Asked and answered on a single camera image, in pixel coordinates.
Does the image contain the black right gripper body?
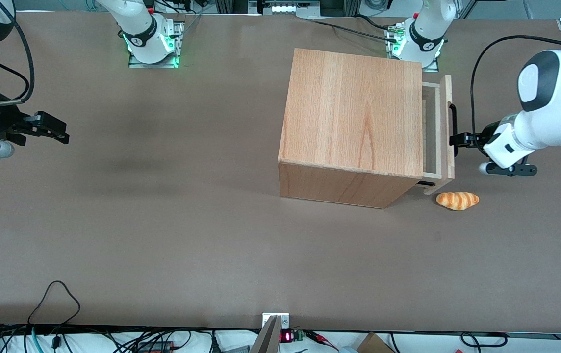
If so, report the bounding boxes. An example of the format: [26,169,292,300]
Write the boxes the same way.
[0,100,42,145]

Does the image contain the light wooden drawer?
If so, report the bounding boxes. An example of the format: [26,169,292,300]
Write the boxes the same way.
[420,75,456,196]

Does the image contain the black metal drawer handle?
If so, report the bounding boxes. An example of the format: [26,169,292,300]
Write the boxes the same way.
[449,102,459,148]

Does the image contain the light wooden drawer cabinet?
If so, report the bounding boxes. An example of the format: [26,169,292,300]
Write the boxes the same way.
[278,48,426,209]

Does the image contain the orange striped toy bread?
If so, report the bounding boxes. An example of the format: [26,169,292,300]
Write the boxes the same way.
[436,192,480,211]

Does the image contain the lit power strip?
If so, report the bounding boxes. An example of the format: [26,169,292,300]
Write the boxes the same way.
[260,0,321,16]

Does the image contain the brown cardboard piece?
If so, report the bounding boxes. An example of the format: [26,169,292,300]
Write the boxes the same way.
[357,333,395,353]

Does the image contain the red alligator clip leads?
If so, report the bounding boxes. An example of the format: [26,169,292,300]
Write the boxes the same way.
[305,330,341,352]

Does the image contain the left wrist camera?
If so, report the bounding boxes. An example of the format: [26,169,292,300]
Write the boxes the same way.
[478,161,538,177]

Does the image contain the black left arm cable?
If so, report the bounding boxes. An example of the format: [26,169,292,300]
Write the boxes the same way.
[470,35,561,144]

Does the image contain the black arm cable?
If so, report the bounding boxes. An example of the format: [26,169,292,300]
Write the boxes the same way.
[0,0,35,104]
[470,35,561,144]

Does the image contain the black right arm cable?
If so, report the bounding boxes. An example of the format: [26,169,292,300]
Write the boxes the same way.
[0,0,35,104]

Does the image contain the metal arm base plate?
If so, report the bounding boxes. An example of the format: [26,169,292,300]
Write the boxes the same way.
[384,24,441,73]
[128,19,186,69]

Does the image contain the black cable near base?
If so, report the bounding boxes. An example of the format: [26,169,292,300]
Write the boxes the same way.
[309,16,395,42]

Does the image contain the black looped table cable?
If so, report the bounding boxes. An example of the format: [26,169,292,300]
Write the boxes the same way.
[27,280,81,328]

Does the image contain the black looped floor cable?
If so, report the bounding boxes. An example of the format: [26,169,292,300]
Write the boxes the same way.
[459,332,510,350]

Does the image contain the metal table edge bracket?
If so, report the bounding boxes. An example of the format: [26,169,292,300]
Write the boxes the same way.
[262,312,290,330]

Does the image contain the grey camera mount bar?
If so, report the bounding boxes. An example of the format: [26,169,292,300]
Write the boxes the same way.
[250,315,282,353]

